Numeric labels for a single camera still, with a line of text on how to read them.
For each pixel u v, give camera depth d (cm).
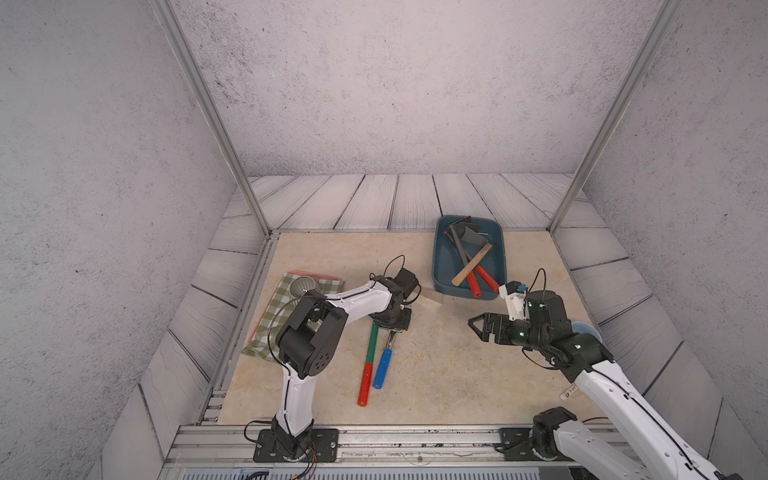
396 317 82
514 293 69
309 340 51
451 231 115
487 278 97
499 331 66
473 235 115
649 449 42
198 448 75
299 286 101
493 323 68
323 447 73
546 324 57
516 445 70
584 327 86
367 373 83
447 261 113
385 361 85
